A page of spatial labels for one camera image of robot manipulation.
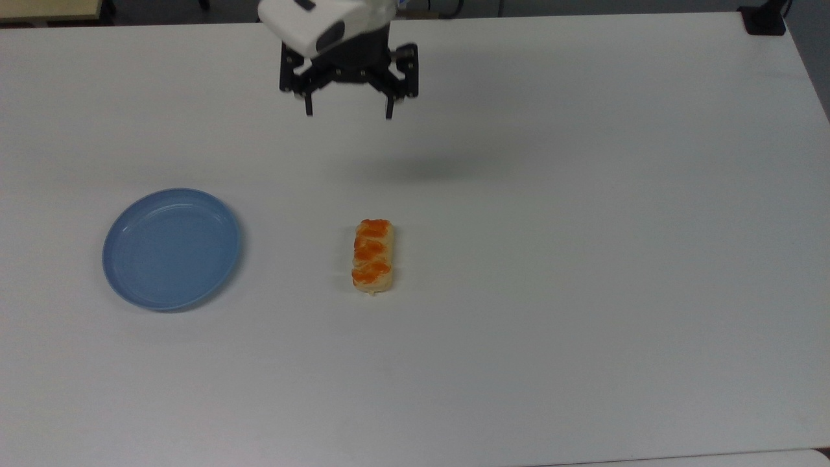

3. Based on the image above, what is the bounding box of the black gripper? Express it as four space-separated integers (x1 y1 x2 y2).
279 25 420 121

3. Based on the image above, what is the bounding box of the bread with orange topping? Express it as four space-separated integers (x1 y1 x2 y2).
351 219 396 297

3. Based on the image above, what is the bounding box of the blue round plate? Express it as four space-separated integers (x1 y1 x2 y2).
102 188 243 313

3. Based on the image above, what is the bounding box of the wooden furniture piece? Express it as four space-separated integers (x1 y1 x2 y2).
0 0 106 28

